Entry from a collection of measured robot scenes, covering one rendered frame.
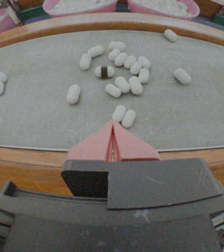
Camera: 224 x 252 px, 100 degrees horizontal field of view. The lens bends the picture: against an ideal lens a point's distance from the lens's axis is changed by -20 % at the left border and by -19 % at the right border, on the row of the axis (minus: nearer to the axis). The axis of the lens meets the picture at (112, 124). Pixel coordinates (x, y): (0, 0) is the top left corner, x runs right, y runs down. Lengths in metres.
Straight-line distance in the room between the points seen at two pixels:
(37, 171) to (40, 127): 0.08
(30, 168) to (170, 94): 0.28
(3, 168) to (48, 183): 0.10
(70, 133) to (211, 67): 0.37
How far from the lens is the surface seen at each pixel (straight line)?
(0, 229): 0.48
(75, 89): 0.22
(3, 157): 0.27
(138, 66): 0.25
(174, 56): 0.33
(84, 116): 0.21
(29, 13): 0.76
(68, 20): 0.39
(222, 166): 0.26
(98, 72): 0.23
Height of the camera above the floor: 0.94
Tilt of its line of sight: 76 degrees down
